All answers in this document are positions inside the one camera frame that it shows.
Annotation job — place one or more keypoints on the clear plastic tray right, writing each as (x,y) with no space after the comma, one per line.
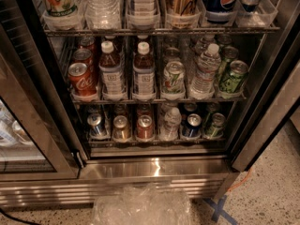
(262,16)

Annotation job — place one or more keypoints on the glass fridge door left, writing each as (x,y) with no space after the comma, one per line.
(33,147)

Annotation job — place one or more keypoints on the pepsi can top shelf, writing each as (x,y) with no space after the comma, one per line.
(219,11)

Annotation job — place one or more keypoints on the front 7up can middle shelf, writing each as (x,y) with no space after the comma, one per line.
(173,78)

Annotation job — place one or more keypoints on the clear water bottle top shelf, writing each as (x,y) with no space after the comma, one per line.
(102,14)

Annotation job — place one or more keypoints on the clear plastic bag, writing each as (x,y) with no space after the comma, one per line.
(143,206)

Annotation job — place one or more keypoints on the front coca-cola can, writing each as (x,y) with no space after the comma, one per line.
(82,79)

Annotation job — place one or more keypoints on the left brown tea bottle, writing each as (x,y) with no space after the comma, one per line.
(110,69)

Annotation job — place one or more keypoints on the blue silver can bottom shelf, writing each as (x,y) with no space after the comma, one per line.
(96,124)

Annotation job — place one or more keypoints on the green can bottom shelf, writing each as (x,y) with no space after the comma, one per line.
(215,128)

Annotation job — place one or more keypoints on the pepsi can shelf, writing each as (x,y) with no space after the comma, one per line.
(219,11)
(192,125)

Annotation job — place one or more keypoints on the right brown tea bottle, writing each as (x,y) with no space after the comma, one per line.
(143,70)

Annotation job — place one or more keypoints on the pepsi can bottom shelf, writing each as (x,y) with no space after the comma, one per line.
(192,125)

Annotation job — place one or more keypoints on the red can bottom shelf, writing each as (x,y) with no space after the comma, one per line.
(145,129)

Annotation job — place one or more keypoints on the stainless steel fridge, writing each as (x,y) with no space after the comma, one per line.
(200,166)

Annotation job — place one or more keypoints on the brown tea bottle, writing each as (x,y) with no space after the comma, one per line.
(143,70)
(110,69)

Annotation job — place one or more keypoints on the coca-cola can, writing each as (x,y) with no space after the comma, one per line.
(82,79)
(83,55)
(88,43)

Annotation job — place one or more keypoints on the gold can bottom shelf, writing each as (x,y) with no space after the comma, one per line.
(120,127)

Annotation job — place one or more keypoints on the green can shelf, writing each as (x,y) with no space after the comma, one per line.
(233,77)
(215,128)
(228,54)

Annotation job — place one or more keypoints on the water bottle middle shelf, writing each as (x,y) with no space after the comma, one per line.
(207,65)

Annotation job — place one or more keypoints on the front green can middle shelf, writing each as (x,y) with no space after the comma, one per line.
(233,77)

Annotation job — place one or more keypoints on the water bottle bottom shelf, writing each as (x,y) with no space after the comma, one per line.
(170,125)

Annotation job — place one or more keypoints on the white labelled bottle top shelf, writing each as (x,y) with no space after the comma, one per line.
(143,0)

